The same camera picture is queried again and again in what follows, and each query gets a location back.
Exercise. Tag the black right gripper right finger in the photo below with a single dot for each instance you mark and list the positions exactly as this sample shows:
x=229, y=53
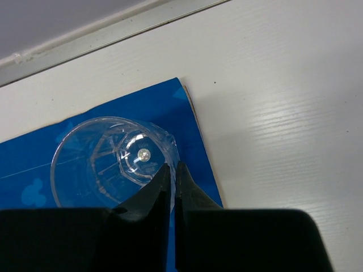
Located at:
x=211, y=238

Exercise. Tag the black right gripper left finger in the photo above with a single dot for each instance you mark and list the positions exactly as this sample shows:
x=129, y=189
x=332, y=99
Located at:
x=136, y=215

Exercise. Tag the aluminium table edge rail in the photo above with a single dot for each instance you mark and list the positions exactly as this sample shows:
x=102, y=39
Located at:
x=122, y=25

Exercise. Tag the clear plastic cup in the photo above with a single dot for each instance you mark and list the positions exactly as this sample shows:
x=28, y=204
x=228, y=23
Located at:
x=104, y=161

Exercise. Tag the blue cartoon placemat cloth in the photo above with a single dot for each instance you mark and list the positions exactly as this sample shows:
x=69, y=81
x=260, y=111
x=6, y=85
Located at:
x=26, y=160

